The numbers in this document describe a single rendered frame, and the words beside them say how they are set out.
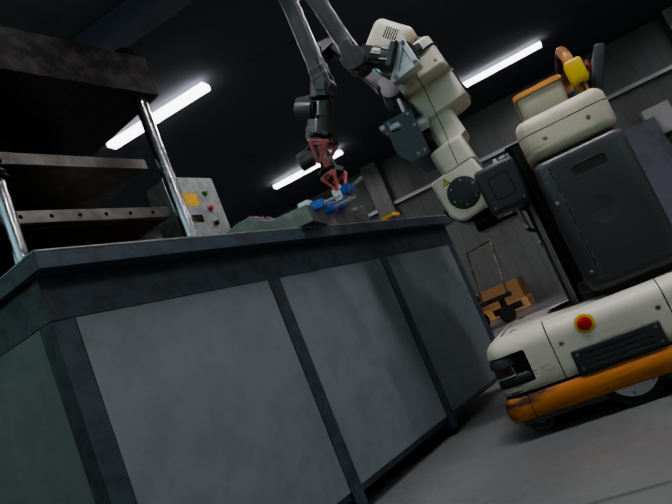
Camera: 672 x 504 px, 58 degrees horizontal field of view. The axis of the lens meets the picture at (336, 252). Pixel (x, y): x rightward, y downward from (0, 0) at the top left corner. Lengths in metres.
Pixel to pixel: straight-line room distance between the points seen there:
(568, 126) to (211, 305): 1.06
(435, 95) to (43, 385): 1.42
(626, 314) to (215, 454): 1.07
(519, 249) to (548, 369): 8.51
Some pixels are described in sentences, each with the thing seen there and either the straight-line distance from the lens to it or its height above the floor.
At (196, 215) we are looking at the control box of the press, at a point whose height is 1.27.
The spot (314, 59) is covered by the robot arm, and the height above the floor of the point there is 1.31.
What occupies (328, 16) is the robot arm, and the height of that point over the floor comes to 1.41.
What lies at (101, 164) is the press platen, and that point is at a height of 1.50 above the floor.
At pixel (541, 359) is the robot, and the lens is 1.73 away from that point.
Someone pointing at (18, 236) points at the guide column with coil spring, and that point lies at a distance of 2.27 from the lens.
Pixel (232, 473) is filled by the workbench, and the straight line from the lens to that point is 1.41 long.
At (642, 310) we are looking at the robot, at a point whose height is 0.22.
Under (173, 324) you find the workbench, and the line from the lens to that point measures 1.40.
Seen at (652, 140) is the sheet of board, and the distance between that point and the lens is 10.07.
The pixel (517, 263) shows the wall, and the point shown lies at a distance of 10.20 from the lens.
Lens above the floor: 0.41
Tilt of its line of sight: 9 degrees up
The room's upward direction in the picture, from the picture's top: 23 degrees counter-clockwise
